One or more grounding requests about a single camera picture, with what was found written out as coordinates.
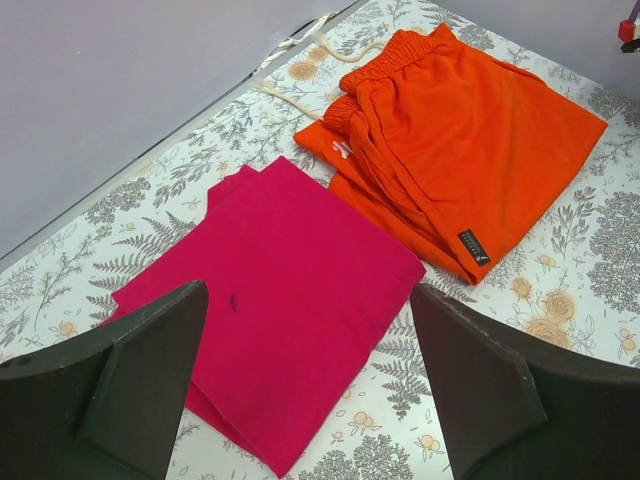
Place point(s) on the orange folded cloth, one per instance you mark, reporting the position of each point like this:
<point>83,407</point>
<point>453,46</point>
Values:
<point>454,152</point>

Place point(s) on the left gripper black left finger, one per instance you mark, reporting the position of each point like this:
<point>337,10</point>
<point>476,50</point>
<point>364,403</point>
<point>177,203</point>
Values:
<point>107,403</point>

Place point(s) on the magenta folded cloth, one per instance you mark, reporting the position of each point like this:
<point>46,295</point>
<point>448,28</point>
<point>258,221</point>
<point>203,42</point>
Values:
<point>301,286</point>

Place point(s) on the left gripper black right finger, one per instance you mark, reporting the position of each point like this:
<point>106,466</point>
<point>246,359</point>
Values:
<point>512,406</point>

